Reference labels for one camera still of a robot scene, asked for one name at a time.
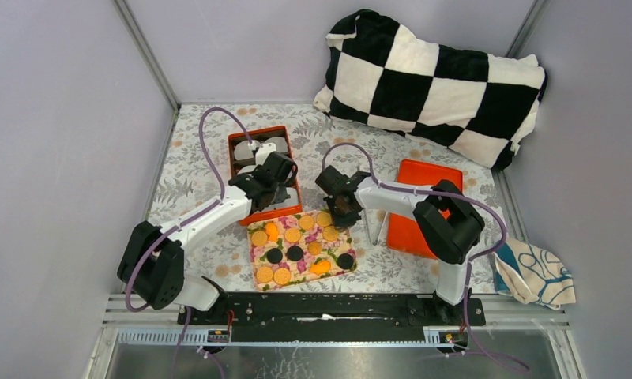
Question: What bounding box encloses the orange compartment cookie box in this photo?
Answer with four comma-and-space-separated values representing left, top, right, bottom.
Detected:
228, 125, 303, 227

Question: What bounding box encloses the round swirl butter cookie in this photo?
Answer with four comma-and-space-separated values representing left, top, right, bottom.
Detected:
307, 241, 322, 256

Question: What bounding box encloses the orange fish shaped cookie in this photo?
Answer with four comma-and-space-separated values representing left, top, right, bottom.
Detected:
265, 222, 280, 242
309, 260, 331, 276

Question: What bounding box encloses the floral cookie tray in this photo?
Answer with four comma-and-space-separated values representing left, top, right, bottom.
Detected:
247, 209, 358, 292

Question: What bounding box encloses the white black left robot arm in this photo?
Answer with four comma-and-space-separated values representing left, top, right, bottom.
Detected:
117, 152, 297, 325

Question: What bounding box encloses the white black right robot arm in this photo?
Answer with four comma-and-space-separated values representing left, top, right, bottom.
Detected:
315, 166, 484, 325

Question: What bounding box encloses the floral table mat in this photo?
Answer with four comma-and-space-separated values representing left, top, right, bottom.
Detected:
149, 104, 500, 293

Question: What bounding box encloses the white paper cupcake liner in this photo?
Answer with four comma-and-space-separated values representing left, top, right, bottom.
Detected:
237, 164, 257, 175
233, 141, 258, 160
285, 187, 301, 207
261, 137, 288, 153

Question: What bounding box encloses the orange box lid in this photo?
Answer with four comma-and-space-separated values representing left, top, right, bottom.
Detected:
386, 159, 464, 261

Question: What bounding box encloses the round tan biscuit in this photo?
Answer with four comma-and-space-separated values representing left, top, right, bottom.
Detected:
315, 212, 333, 228
284, 227, 302, 243
255, 266, 273, 283
322, 225, 340, 243
298, 214, 315, 231
273, 267, 292, 286
250, 231, 269, 247

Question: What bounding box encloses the black sandwich cookie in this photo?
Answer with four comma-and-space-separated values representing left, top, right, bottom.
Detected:
265, 248, 284, 265
337, 253, 356, 270
286, 246, 304, 262

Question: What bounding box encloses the black white checkered pillow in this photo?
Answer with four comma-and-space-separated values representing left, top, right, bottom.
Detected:
314, 9, 547, 171

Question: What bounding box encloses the blue cream patterned cloth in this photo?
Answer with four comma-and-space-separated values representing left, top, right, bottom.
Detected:
494, 238, 576, 310

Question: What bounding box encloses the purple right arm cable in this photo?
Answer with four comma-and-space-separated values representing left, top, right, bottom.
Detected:
321, 142, 532, 379

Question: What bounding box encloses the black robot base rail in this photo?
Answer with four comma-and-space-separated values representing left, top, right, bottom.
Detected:
177, 292, 487, 343

